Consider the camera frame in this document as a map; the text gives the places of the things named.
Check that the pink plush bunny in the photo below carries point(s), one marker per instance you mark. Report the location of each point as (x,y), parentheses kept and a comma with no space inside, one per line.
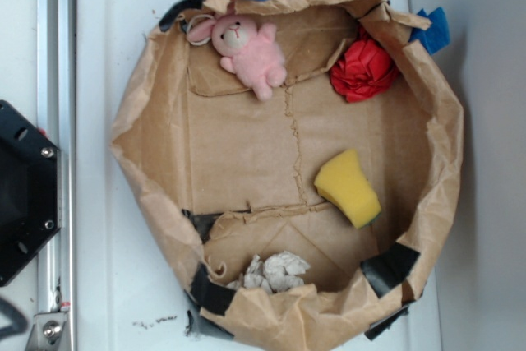
(248,50)

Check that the black tape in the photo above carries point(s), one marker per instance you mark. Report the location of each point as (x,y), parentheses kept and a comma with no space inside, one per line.
(389,269)
(214,298)
(169,18)

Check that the black tape bottom right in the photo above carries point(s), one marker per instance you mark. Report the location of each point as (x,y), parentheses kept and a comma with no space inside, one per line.
(389,269)

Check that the brown paper bag tray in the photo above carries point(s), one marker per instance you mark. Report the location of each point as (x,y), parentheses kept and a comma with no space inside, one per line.
(221,176)

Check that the black tape bottom left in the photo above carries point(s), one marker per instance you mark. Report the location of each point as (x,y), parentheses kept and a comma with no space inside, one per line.
(214,298)

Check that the red crumpled paper ball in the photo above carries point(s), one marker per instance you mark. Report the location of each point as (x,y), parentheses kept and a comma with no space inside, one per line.
(364,70)

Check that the metal corner bracket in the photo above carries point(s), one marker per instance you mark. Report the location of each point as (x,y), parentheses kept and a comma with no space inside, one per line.
(49,332)

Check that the black tape top left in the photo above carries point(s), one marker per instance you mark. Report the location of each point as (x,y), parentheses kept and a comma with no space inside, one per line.
(169,18)

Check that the white crumpled paper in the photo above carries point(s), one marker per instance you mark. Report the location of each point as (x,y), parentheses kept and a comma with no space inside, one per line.
(278,273)

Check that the aluminium frame rail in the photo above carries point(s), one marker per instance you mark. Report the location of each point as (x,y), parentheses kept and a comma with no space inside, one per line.
(56,115)

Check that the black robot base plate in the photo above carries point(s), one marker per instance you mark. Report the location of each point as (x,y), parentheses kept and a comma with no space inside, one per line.
(29,192)

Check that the white plastic board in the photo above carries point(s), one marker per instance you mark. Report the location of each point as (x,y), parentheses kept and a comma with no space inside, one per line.
(126,296)

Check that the blue tape piece right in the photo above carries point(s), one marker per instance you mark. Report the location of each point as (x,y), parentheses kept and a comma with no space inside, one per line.
(437,36)

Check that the yellow sponge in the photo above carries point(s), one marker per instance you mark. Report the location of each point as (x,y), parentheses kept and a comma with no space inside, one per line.
(342,182)

